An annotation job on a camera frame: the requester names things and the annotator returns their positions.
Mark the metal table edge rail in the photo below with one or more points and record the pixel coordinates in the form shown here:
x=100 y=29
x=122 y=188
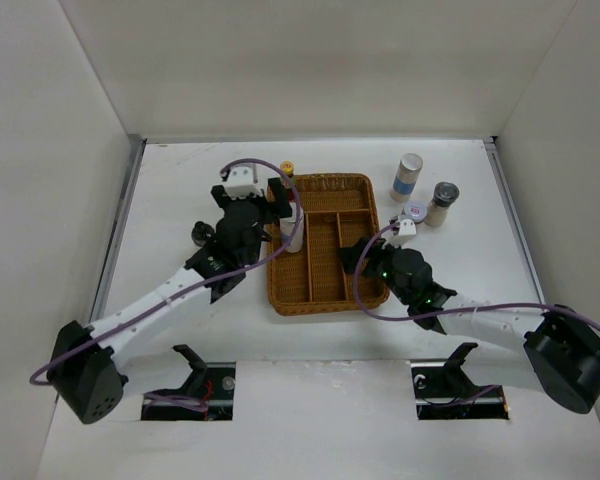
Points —
x=138 y=145

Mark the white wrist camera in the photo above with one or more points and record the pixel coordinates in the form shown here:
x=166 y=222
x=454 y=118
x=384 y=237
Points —
x=402 y=230
x=241 y=182

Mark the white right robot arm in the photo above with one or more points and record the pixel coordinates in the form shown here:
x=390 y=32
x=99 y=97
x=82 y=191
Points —
x=546 y=348

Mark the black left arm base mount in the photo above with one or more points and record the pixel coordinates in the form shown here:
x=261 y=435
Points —
x=206 y=395

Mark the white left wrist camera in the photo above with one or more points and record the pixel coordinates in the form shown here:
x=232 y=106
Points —
x=241 y=182

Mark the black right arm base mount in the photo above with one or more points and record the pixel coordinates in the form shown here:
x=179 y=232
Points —
x=443 y=391

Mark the grey lid salt grinder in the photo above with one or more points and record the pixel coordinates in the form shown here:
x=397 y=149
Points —
x=444 y=196

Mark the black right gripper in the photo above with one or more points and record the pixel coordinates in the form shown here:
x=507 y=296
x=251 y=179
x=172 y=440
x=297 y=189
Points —
x=347 y=254

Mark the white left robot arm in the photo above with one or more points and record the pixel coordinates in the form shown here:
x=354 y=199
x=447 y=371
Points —
x=94 y=367

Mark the black cap pepper grinder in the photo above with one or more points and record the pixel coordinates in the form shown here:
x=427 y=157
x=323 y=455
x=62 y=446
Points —
x=202 y=234

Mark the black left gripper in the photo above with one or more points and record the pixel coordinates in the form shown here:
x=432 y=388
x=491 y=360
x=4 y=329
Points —
x=277 y=194

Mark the silver lid white spice bottle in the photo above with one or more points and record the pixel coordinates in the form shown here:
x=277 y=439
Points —
x=292 y=229

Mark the red sauce bottle yellow cap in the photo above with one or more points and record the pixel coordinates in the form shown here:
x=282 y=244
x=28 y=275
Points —
x=287 y=168

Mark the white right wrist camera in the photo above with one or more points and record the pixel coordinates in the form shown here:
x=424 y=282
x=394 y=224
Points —
x=402 y=230

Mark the small jar red label right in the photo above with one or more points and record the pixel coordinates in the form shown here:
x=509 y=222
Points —
x=415 y=211

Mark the brown wicker divided basket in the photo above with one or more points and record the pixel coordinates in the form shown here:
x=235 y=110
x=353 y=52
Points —
x=339 y=209

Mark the silver lid blue label bottle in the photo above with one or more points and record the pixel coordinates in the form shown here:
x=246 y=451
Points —
x=406 y=177

